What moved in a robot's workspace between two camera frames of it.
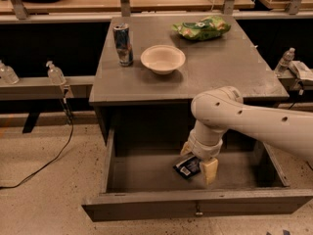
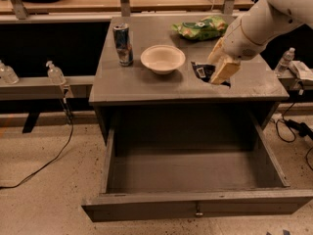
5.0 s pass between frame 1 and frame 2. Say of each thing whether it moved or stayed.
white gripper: moved
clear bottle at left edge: stayed
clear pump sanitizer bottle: stayed
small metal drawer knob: stayed
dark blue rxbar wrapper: moved
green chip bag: stayed
